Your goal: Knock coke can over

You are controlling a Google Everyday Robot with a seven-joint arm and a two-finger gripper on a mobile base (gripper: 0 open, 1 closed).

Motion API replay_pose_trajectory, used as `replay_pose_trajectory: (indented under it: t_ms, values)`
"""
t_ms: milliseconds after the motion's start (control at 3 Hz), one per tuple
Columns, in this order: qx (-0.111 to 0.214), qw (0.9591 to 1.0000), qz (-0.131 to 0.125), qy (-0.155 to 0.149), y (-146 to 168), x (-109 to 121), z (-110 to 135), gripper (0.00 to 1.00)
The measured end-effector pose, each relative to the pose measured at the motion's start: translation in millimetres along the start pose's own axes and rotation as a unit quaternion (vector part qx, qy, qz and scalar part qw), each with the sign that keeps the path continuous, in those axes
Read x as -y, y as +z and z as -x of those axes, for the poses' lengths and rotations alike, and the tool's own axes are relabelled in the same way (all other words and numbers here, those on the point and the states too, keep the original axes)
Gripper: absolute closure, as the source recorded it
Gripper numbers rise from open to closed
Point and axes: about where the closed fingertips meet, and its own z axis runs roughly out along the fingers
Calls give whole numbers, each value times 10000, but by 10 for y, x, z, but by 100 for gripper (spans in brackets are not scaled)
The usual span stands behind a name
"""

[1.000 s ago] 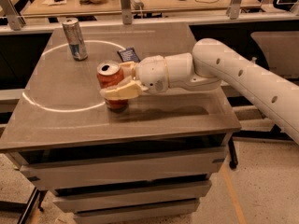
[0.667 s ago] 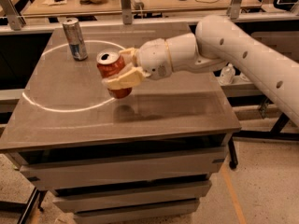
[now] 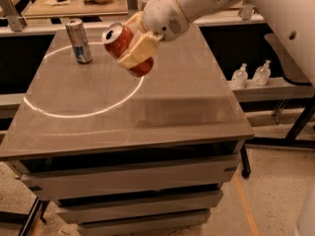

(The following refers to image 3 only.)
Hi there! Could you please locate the red coke can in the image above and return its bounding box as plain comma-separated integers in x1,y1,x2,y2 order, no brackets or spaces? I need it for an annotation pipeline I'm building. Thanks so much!
102,23,154,78

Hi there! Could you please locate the right metal bracket post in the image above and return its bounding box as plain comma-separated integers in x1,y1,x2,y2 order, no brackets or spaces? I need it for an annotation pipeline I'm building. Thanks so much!
238,3,254,21

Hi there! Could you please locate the left clear sanitizer bottle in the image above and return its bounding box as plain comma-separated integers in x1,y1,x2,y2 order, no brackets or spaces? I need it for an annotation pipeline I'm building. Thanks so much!
231,63,248,89

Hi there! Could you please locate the silver blue energy drink can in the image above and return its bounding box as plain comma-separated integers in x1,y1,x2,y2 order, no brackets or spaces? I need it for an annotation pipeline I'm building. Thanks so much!
65,19,93,64

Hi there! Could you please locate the right clear sanitizer bottle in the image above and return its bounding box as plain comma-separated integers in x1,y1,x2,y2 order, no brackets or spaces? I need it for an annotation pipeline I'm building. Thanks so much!
253,60,271,86

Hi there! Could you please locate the clear sanitizer bottle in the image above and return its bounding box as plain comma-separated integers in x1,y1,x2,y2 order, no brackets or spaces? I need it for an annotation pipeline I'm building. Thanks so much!
231,63,248,89
253,60,271,86

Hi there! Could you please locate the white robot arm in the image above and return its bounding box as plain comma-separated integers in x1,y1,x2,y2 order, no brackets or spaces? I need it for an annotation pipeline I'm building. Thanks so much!
141,0,315,236

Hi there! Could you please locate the left metal bracket post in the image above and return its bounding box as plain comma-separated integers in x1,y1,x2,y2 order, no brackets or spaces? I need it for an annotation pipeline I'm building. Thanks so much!
0,0,27,32

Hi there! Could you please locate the grey drawer cabinet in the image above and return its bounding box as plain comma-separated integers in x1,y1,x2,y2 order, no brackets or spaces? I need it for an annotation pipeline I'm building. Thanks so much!
1,28,253,236

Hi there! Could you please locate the wooden background desk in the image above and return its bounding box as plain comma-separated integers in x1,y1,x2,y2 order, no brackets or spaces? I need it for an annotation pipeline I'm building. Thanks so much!
23,0,139,21

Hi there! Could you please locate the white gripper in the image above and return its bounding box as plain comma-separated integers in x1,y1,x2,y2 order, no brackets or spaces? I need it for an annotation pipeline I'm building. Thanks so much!
118,0,190,70

